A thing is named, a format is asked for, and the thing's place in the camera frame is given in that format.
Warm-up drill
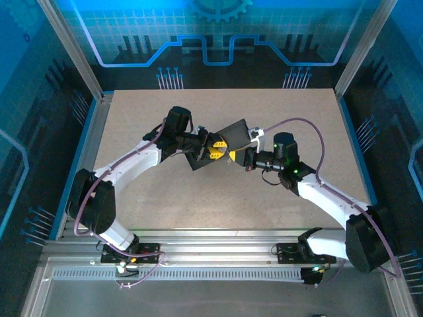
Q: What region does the black controller box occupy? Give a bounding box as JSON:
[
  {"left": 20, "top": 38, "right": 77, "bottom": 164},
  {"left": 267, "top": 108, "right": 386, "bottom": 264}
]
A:
[{"left": 300, "top": 265, "right": 328, "bottom": 287}]

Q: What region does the grey metal panel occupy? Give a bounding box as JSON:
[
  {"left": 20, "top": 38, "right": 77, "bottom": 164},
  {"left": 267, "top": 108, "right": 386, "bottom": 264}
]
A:
[{"left": 19, "top": 260, "right": 417, "bottom": 317}]

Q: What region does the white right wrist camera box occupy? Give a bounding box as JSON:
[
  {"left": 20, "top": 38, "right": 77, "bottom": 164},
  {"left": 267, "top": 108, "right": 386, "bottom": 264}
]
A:
[{"left": 248, "top": 126, "right": 266, "bottom": 151}]

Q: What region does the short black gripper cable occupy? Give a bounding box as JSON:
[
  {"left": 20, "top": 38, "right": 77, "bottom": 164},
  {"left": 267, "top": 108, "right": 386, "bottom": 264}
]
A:
[{"left": 262, "top": 167, "right": 282, "bottom": 186}]

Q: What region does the aluminium side rail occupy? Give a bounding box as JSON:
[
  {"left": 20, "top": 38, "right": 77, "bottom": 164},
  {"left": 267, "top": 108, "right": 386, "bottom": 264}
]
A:
[{"left": 54, "top": 91, "right": 115, "bottom": 240}]

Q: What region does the aluminium mounting rail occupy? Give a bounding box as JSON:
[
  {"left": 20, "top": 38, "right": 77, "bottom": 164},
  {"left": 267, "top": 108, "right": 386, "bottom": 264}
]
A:
[{"left": 41, "top": 229, "right": 397, "bottom": 265}]

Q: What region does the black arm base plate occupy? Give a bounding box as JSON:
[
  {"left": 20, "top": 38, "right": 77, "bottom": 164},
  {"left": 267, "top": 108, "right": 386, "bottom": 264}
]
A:
[
  {"left": 275, "top": 242, "right": 337, "bottom": 265},
  {"left": 100, "top": 243, "right": 162, "bottom": 265}
]

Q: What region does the slotted grey cable tray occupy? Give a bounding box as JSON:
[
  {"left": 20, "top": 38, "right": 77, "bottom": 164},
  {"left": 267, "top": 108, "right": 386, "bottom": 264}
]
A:
[{"left": 51, "top": 269, "right": 305, "bottom": 282}]

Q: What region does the aluminium frame post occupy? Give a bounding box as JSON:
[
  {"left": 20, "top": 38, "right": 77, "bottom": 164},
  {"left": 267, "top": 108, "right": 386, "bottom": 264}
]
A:
[
  {"left": 36, "top": 0, "right": 105, "bottom": 102},
  {"left": 334, "top": 0, "right": 399, "bottom": 99}
]

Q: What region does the white cable connector plug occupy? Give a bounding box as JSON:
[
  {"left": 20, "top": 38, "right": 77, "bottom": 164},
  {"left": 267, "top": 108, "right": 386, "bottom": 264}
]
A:
[{"left": 114, "top": 260, "right": 140, "bottom": 277}]

